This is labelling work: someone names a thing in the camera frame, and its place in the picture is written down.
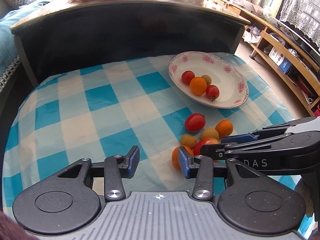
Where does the red tomato with stem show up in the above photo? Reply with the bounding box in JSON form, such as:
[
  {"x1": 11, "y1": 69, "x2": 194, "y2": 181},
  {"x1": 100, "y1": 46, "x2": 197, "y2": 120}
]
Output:
[{"x1": 205, "y1": 85, "x2": 220, "y2": 102}]

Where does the orange tangerine front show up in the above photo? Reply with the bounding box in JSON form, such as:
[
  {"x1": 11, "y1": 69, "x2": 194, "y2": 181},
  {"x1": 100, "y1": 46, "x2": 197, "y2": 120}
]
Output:
[{"x1": 189, "y1": 77, "x2": 207, "y2": 96}]

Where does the orange tangerine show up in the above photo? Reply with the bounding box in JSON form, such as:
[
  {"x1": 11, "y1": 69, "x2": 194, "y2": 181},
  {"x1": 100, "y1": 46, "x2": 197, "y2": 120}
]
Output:
[
  {"x1": 215, "y1": 119, "x2": 233, "y2": 139},
  {"x1": 171, "y1": 146, "x2": 194, "y2": 170},
  {"x1": 189, "y1": 77, "x2": 207, "y2": 96}
]

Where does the brown longan front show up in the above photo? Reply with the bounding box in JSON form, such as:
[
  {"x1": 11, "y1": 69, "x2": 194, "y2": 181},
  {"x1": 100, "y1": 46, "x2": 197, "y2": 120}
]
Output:
[{"x1": 201, "y1": 75, "x2": 212, "y2": 86}]

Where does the brown longan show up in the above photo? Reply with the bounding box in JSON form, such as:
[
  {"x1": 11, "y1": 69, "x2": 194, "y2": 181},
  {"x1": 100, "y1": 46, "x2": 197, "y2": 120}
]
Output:
[
  {"x1": 200, "y1": 128, "x2": 220, "y2": 140},
  {"x1": 201, "y1": 75, "x2": 212, "y2": 86}
]

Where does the small red cherry tomato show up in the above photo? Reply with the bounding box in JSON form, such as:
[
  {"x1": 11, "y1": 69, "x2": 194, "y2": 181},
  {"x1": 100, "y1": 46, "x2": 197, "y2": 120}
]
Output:
[{"x1": 181, "y1": 70, "x2": 195, "y2": 85}]

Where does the orange tangerine far right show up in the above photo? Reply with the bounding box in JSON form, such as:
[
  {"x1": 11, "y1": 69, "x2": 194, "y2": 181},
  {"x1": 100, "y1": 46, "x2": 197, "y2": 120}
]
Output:
[{"x1": 215, "y1": 119, "x2": 233, "y2": 139}]

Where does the large red yellow mango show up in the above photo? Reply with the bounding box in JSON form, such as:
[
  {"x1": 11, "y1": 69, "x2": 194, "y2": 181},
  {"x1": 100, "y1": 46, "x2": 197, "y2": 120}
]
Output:
[{"x1": 193, "y1": 137, "x2": 220, "y2": 156}]

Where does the brown longan middle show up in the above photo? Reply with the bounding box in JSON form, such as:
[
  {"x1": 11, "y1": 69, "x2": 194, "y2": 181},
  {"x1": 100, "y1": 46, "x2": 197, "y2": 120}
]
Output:
[{"x1": 200, "y1": 128, "x2": 220, "y2": 140}]

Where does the orange tangerine left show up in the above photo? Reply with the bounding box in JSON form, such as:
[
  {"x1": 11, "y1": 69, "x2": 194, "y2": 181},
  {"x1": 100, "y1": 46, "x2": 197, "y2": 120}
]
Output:
[{"x1": 171, "y1": 146, "x2": 194, "y2": 170}]

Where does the brown longan hidden left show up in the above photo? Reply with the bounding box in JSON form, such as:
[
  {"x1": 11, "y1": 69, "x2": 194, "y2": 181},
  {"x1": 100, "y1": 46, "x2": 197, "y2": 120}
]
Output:
[{"x1": 180, "y1": 134, "x2": 198, "y2": 150}]

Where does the oblong red tomato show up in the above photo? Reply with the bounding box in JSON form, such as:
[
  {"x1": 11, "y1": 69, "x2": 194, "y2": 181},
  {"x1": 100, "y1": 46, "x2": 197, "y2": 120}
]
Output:
[{"x1": 184, "y1": 113, "x2": 206, "y2": 133}]

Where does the white floral porcelain plate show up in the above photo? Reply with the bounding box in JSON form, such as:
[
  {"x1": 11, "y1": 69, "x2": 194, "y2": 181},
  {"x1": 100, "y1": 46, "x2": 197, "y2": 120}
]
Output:
[{"x1": 168, "y1": 51, "x2": 249, "y2": 109}]

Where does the blue white checkered tablecloth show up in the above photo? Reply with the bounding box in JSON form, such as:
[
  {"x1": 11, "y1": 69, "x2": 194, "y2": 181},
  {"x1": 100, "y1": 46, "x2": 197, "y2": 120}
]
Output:
[{"x1": 0, "y1": 51, "x2": 316, "y2": 238}]

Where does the light wooden tv cabinet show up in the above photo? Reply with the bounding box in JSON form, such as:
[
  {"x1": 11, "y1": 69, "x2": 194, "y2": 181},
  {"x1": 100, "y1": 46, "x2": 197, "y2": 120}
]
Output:
[{"x1": 217, "y1": 0, "x2": 319, "y2": 116}]

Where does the blue white box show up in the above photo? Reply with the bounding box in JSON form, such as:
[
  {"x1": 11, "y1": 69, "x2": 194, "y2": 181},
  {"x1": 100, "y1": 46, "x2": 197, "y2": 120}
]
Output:
[{"x1": 268, "y1": 47, "x2": 292, "y2": 74}]

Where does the white lace cloth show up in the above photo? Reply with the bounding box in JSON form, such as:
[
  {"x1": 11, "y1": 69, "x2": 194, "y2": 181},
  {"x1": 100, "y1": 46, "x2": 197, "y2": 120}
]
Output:
[{"x1": 279, "y1": 0, "x2": 319, "y2": 47}]

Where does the grey sofa with cushions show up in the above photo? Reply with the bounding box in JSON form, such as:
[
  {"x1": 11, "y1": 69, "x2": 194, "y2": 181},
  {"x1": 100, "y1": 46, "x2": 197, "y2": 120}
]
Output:
[{"x1": 1, "y1": 0, "x2": 52, "y2": 90}]

